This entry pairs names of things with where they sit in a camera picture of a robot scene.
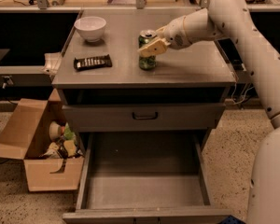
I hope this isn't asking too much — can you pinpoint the grey drawer cabinet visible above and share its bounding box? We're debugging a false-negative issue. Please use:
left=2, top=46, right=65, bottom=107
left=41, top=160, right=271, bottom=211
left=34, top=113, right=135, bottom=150
left=51, top=7, right=238, bottom=135

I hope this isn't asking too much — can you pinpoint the blue perforated object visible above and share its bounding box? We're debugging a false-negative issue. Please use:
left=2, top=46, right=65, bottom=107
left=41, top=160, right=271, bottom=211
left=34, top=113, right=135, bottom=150
left=218, top=216, right=245, bottom=224

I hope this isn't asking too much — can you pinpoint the white bowl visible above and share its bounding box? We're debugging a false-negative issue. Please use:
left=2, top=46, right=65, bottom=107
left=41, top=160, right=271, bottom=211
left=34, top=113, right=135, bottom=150
left=74, top=16, right=106, bottom=42

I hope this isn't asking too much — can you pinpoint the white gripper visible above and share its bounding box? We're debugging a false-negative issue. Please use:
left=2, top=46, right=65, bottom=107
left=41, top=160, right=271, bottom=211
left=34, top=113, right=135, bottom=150
left=138, top=16, right=192, bottom=58

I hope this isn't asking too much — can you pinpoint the black snack bar packet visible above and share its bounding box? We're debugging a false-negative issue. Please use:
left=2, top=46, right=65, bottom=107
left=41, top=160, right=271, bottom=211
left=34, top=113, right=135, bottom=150
left=74, top=55, right=112, bottom=71

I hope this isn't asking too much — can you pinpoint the open grey middle drawer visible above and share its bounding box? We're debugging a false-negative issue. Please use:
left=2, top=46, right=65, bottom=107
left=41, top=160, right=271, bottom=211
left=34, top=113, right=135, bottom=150
left=63, top=131, right=231, bottom=224

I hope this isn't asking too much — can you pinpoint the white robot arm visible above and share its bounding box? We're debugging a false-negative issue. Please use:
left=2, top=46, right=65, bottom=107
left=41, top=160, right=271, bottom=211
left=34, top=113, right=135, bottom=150
left=138, top=0, right=280, bottom=224

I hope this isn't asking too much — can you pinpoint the green soda can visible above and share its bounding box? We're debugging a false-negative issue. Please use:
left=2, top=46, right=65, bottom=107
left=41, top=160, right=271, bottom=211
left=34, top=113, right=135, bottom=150
left=138, top=29, right=157, bottom=70

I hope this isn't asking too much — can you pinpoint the black drawer handle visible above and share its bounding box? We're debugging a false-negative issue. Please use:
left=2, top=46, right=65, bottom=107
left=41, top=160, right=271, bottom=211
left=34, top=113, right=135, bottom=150
left=132, top=112, right=159, bottom=120

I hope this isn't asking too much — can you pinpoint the open cardboard box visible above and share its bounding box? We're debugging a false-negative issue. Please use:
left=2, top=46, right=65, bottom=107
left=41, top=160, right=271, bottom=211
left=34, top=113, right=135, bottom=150
left=0, top=91, right=84, bottom=191

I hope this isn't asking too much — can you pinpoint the closed grey top drawer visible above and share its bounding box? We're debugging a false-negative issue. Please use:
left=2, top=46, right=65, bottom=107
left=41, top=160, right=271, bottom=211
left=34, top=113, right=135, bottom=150
left=63, top=103, right=225, bottom=133

